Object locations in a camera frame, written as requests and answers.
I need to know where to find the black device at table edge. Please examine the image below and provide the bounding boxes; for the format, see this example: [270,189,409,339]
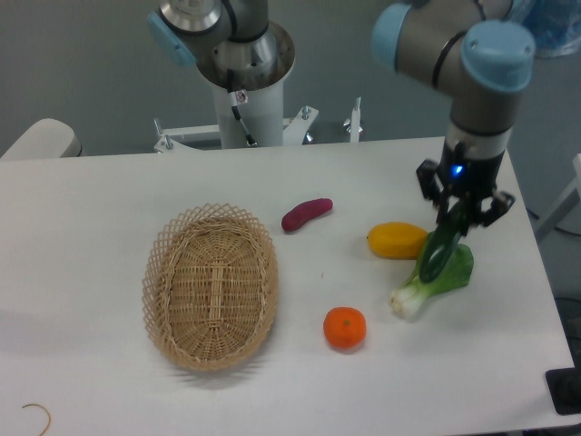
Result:
[546,368,580,416]

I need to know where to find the purple sweet potato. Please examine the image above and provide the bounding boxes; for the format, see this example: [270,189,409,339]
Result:
[281,198,333,233]

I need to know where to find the green bok choy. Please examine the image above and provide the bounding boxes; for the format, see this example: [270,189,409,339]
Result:
[389,232,474,320]

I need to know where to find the dark green cucumber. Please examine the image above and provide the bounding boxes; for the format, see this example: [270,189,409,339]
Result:
[419,200,470,283]

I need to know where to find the tan rubber band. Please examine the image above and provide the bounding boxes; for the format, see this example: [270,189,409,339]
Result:
[21,403,53,434]

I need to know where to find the white chair back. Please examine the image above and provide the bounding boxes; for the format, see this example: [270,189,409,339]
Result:
[1,118,84,162]

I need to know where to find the woven wicker basket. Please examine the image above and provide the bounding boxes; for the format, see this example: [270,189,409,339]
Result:
[143,204,279,372]

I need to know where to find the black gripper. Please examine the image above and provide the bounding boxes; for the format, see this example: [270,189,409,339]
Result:
[416,143,516,236]

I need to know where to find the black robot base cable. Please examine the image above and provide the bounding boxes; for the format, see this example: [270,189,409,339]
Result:
[225,68,258,148]

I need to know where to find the white frame at right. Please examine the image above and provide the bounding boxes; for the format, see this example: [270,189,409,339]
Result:
[534,154,580,242]

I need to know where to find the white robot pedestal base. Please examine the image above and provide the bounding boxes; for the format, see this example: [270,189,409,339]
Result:
[152,22,367,154]

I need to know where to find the yellow mango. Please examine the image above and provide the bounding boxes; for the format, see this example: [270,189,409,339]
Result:
[367,222,428,260]

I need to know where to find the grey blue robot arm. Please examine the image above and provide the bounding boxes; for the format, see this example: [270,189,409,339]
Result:
[147,1,535,235]

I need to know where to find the orange tangerine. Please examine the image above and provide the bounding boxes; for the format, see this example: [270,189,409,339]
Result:
[323,307,367,350]

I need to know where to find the blue plastic bag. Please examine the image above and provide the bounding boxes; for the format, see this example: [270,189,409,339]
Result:
[510,0,580,59]

